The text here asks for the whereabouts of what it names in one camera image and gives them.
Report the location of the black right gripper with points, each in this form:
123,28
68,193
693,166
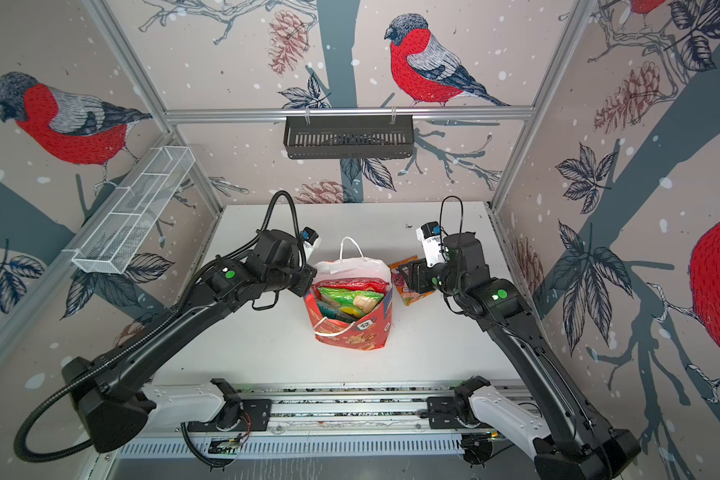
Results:
418,275

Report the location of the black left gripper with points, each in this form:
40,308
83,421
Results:
308,273

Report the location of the orange candy snack packet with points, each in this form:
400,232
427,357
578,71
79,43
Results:
407,295

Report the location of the red paper gift bag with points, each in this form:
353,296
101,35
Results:
332,326

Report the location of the green chips bag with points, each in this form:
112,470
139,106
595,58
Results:
354,302

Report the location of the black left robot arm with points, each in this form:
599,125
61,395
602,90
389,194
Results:
106,392

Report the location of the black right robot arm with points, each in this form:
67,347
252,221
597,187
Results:
568,438

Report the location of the red snack bag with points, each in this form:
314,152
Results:
356,284

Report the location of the black hanging basket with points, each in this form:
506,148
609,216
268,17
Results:
349,137

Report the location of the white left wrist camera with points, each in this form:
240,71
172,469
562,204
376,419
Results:
310,238

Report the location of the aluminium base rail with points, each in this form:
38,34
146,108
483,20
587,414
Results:
314,421

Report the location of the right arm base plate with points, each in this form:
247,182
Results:
442,413

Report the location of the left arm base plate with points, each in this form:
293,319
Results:
246,415

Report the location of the white wire mesh shelf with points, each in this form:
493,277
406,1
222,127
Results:
138,204

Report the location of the horizontal aluminium frame bar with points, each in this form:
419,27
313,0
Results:
468,113

